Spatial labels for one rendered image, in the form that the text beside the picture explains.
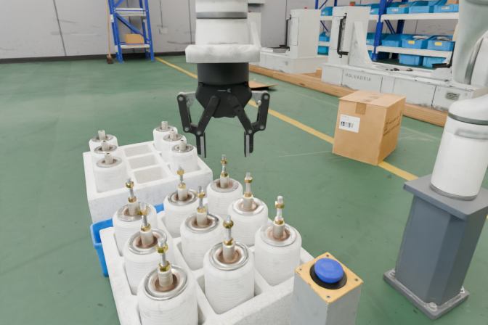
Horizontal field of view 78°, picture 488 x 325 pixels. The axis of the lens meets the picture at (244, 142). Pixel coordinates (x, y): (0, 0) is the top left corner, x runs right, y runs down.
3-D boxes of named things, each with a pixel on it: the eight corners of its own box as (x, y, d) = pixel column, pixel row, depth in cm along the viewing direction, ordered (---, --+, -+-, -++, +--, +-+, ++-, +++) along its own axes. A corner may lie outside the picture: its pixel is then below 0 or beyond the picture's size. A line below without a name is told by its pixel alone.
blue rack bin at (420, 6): (425, 14, 515) (428, 0, 507) (448, 13, 484) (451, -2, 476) (406, 14, 494) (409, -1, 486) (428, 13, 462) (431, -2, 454)
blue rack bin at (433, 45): (444, 48, 499) (446, 35, 491) (468, 50, 467) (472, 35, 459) (424, 49, 477) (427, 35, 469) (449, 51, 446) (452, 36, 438)
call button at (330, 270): (327, 263, 47) (328, 252, 46) (347, 281, 44) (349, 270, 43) (308, 273, 45) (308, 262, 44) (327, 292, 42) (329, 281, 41)
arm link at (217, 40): (185, 64, 36) (181, 8, 34) (192, 55, 46) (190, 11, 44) (261, 64, 37) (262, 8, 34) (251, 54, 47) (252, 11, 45)
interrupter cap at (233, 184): (222, 177, 86) (222, 175, 86) (244, 184, 82) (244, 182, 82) (204, 188, 80) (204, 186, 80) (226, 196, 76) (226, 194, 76)
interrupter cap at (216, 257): (215, 277, 52) (215, 274, 52) (204, 249, 59) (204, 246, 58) (255, 265, 55) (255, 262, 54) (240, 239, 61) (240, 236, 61)
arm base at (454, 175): (444, 176, 75) (463, 110, 69) (486, 194, 67) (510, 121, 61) (420, 185, 71) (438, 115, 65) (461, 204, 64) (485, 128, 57)
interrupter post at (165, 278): (176, 284, 51) (173, 269, 49) (161, 291, 49) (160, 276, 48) (171, 275, 52) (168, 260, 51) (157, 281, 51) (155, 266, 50)
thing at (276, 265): (300, 317, 65) (306, 250, 58) (255, 318, 64) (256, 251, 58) (292, 281, 73) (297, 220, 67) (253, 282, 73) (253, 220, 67)
